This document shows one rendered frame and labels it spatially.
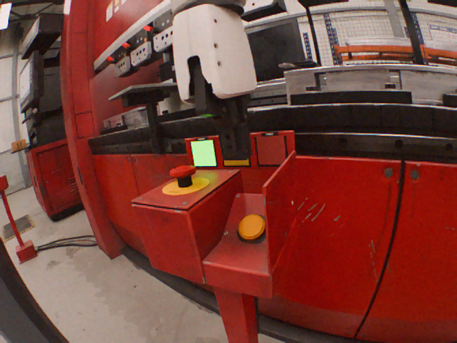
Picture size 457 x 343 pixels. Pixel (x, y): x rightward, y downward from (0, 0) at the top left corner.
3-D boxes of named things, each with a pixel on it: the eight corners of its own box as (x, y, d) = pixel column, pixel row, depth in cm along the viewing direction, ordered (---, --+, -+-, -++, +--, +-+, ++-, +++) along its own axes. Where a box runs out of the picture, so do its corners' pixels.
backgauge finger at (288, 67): (266, 73, 65) (264, 58, 64) (296, 78, 85) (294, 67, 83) (302, 67, 58) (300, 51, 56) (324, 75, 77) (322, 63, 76)
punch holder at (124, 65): (115, 78, 106) (113, 52, 102) (128, 77, 112) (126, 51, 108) (126, 70, 97) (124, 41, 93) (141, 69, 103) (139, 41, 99)
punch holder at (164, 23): (154, 53, 81) (151, 20, 77) (170, 54, 88) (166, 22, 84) (177, 41, 72) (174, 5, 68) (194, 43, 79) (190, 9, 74)
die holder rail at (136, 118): (105, 134, 133) (103, 120, 131) (113, 132, 138) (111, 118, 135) (141, 126, 103) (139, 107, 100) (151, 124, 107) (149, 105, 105)
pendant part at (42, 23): (22, 131, 125) (21, 41, 103) (44, 125, 147) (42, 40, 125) (37, 119, 104) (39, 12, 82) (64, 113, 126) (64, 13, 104)
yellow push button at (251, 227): (239, 242, 32) (234, 236, 30) (246, 219, 34) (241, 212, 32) (264, 246, 30) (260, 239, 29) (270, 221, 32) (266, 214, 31)
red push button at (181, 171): (168, 194, 33) (163, 170, 32) (183, 184, 37) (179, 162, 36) (189, 195, 31) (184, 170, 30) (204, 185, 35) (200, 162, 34)
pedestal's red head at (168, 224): (151, 267, 33) (119, 160, 29) (202, 224, 47) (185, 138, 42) (272, 300, 24) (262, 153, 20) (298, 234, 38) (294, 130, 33)
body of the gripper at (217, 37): (205, 22, 26) (220, 96, 30) (153, 11, 18) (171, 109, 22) (256, 7, 23) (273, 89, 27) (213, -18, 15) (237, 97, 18)
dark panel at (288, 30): (165, 118, 172) (158, 64, 161) (167, 118, 174) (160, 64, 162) (310, 99, 103) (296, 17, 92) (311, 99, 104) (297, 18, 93)
